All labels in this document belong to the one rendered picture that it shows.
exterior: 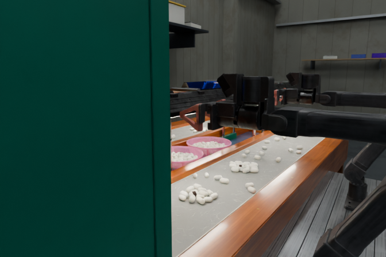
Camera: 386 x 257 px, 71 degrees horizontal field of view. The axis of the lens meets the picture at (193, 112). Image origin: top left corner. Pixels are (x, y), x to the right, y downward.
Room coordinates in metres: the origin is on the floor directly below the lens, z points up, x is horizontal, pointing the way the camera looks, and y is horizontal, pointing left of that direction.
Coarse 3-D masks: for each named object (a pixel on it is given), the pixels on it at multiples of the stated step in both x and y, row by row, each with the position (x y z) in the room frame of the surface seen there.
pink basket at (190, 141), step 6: (192, 138) 1.63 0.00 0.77; (198, 138) 1.66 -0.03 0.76; (204, 138) 1.67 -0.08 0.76; (210, 138) 1.67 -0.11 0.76; (216, 138) 1.66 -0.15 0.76; (222, 138) 1.63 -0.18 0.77; (192, 144) 1.61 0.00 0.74; (228, 144) 1.57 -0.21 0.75; (210, 150) 1.42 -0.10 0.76; (216, 150) 1.42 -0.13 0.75; (204, 156) 1.43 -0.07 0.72
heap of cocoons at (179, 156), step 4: (172, 152) 1.43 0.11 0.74; (172, 156) 1.37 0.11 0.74; (176, 156) 1.38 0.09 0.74; (180, 156) 1.36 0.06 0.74; (184, 156) 1.38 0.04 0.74; (188, 156) 1.35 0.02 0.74; (192, 156) 1.36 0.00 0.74; (196, 156) 1.35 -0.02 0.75; (172, 160) 1.29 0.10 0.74; (176, 160) 1.31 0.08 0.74; (180, 160) 1.28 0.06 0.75; (184, 160) 1.28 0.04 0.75; (188, 160) 1.29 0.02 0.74; (180, 164) 1.24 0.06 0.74; (172, 168) 1.21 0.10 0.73
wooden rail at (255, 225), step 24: (336, 144) 1.51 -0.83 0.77; (288, 168) 1.13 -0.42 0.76; (312, 168) 1.12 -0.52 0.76; (336, 168) 1.50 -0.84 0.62; (264, 192) 0.89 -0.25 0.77; (288, 192) 0.89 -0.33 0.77; (240, 216) 0.73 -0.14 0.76; (264, 216) 0.73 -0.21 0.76; (288, 216) 0.86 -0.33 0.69; (216, 240) 0.62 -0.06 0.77; (240, 240) 0.62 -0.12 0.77; (264, 240) 0.70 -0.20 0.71
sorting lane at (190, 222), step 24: (264, 144) 1.60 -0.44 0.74; (288, 144) 1.60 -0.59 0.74; (312, 144) 1.60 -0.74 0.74; (216, 168) 1.19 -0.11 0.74; (264, 168) 1.19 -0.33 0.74; (216, 192) 0.94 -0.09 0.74; (240, 192) 0.94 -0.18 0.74; (192, 216) 0.77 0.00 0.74; (216, 216) 0.77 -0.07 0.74; (192, 240) 0.65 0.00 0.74
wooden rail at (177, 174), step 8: (256, 136) 1.70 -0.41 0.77; (264, 136) 1.71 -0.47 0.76; (240, 144) 1.51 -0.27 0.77; (248, 144) 1.53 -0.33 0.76; (216, 152) 1.35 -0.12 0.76; (224, 152) 1.35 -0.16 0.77; (232, 152) 1.38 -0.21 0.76; (200, 160) 1.23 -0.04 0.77; (208, 160) 1.23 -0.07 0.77; (216, 160) 1.26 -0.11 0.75; (184, 168) 1.12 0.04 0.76; (192, 168) 1.12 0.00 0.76; (200, 168) 1.16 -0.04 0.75; (176, 176) 1.04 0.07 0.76; (184, 176) 1.07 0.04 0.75
